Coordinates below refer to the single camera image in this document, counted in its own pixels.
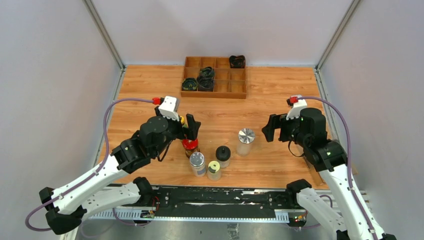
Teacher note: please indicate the red lid chili jar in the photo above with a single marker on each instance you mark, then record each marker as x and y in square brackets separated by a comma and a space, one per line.
[190, 146]

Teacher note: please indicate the black green coil middle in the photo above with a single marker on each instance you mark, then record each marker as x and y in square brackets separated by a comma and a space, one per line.
[207, 72]

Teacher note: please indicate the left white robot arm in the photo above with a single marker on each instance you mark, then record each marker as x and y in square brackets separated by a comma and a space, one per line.
[69, 205]

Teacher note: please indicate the large silver lid jar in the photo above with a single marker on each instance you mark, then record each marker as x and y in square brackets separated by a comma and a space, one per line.
[246, 137]

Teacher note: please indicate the clear plastic organizer bin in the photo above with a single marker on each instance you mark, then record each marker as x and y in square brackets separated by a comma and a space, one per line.
[314, 174]

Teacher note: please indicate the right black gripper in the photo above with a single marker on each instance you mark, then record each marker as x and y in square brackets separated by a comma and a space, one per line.
[277, 121]

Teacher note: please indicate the wooden compartment tray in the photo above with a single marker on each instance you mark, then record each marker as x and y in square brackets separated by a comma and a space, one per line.
[229, 83]

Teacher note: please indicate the yellow lid spice jar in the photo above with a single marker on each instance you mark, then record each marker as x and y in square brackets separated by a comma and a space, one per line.
[214, 172]

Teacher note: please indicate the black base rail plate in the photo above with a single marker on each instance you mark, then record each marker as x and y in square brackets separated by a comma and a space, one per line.
[210, 204]

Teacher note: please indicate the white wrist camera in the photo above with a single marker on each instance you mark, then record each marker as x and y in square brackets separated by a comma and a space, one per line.
[297, 104]
[169, 107]

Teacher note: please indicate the black coil lower middle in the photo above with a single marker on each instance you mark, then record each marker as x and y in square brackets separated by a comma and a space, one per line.
[205, 84]

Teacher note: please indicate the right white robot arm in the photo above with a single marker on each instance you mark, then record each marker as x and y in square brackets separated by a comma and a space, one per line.
[353, 219]

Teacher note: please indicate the black coil top right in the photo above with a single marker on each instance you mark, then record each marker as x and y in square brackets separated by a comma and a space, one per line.
[237, 61]

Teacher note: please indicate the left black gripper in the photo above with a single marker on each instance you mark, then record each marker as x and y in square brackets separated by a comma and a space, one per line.
[191, 132]

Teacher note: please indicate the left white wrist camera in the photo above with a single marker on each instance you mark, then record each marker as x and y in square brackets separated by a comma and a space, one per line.
[169, 107]

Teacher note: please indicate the black lid grinder jar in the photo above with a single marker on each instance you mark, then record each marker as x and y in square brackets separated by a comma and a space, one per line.
[223, 154]

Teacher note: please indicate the silver lid spice jar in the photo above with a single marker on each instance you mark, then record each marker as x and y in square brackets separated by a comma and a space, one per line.
[198, 164]

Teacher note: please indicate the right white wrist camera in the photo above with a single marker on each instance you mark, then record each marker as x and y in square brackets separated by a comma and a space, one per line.
[297, 104]

